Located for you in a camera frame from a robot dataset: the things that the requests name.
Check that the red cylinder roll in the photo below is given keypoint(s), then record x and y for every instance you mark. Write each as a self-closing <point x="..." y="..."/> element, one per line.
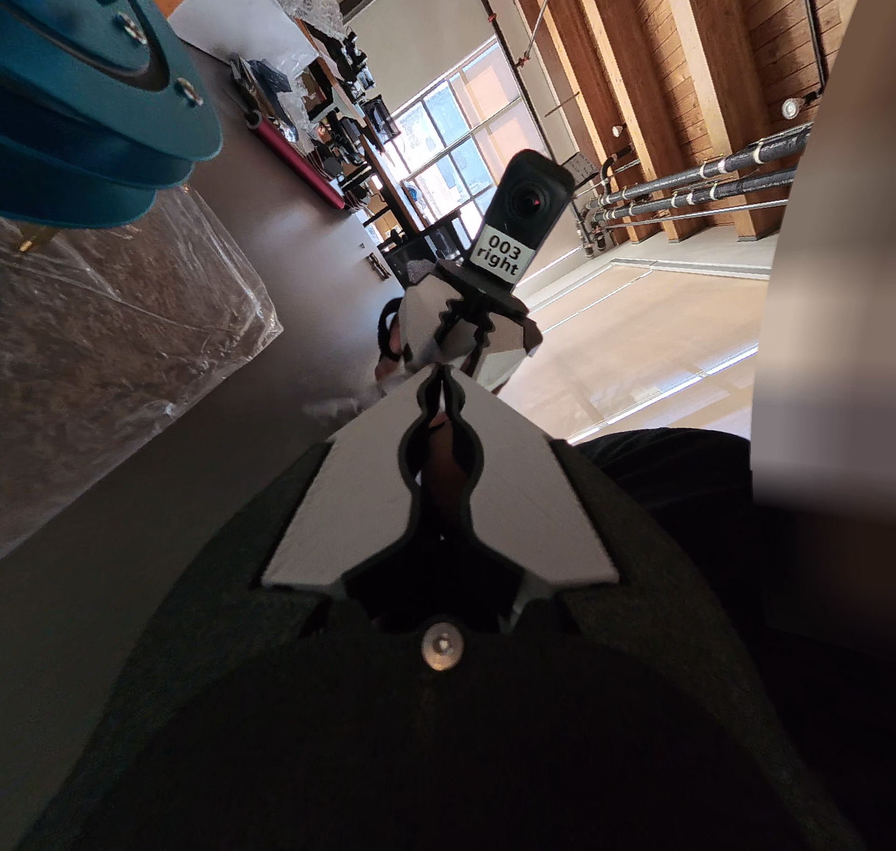
<point x="294" y="158"/>

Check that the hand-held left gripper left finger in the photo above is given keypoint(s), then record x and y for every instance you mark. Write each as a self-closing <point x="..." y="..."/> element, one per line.
<point x="343" y="508"/>

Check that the hanging paper sign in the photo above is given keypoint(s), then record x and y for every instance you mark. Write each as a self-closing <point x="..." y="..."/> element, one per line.
<point x="577" y="172"/>

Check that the clear packet of dark parts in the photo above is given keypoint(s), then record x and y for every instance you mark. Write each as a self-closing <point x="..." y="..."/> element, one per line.
<point x="262" y="74"/>

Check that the black mesh chair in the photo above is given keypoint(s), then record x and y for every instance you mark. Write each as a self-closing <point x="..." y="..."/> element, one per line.
<point x="448" y="235"/>

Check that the insulated ceiling pipe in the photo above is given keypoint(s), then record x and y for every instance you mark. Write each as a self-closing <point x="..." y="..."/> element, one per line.
<point x="735" y="155"/>
<point x="700" y="193"/>

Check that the black mesh crate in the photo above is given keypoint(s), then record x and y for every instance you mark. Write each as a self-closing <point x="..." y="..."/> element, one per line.
<point x="381" y="120"/>

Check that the dark grey desk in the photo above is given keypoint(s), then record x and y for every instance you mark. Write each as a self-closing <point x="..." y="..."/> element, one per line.
<point x="280" y="270"/>

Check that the large paned window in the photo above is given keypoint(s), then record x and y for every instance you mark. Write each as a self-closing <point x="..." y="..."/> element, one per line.
<point x="448" y="151"/>

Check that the blue toy robot arm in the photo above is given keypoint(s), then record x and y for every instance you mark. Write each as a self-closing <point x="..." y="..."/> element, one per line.
<point x="84" y="95"/>

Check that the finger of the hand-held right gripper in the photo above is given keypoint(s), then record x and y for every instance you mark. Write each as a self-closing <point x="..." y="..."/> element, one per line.
<point x="420" y="322"/>
<point x="505" y="350"/>

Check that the person's right hand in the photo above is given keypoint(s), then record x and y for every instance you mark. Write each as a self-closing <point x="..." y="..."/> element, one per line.
<point x="392" y="371"/>

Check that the large clear plastic bag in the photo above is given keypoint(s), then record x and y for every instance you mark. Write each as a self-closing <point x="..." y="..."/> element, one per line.
<point x="126" y="347"/>

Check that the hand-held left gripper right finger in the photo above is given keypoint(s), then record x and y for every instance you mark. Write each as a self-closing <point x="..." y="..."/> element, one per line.
<point x="539" y="515"/>

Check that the orange and white cardboard box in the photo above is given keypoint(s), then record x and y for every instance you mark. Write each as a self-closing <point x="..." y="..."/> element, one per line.
<point x="245" y="32"/>

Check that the ceiling spot lamp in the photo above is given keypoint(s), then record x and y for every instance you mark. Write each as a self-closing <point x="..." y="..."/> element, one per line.
<point x="791" y="107"/>

